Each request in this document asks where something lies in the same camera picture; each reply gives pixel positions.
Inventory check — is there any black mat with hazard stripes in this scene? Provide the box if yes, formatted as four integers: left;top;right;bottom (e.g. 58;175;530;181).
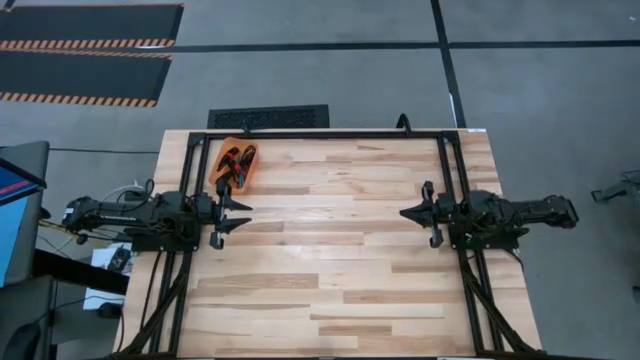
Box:
0;3;185;51
0;48;173;109

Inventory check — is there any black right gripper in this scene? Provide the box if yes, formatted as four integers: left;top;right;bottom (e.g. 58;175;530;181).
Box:
399;180;458;250

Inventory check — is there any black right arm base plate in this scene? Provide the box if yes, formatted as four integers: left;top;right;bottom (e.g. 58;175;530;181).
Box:
446;224;531;252

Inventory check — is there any monitor with blue screen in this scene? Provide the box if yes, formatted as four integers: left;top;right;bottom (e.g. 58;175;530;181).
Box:
0;157;49;290

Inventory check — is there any thin black floor cable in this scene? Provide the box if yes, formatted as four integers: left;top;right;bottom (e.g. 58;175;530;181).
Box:
48;146;161;156

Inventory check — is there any black side desk bar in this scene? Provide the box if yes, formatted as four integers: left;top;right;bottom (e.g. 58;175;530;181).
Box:
32;248;131;297

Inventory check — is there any small black device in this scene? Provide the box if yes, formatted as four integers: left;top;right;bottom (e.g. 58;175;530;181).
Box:
108;245;133;274

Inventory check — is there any black computer mouse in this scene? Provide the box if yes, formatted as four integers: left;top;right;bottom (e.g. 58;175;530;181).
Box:
95;301;123;321

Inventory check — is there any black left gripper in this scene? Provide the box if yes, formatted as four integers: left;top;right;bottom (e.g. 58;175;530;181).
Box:
196;180;254;251

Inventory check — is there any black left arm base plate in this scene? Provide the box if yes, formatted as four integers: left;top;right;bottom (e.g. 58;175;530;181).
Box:
124;225;202;253

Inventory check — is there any black aluminium table frame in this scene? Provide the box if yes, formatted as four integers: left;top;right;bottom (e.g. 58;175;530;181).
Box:
107;130;542;360

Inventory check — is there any grey metal stand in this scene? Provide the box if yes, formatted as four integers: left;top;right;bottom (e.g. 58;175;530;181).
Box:
590;169;640;204

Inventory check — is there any orange plastic bin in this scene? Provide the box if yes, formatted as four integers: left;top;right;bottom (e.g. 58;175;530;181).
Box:
207;136;261;196

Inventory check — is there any black floor vent grille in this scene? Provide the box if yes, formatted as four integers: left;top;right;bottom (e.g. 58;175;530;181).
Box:
207;104;331;130

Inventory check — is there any white paper sheet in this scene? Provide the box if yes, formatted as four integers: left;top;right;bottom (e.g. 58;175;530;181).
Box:
82;242;134;312

